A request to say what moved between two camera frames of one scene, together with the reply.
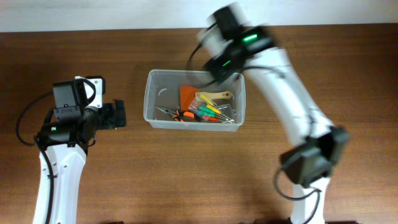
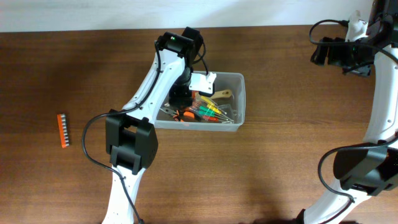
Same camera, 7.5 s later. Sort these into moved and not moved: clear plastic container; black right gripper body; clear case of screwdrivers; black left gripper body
Moved: black right gripper body; black left gripper body
Not moved: clear case of screwdrivers; clear plastic container
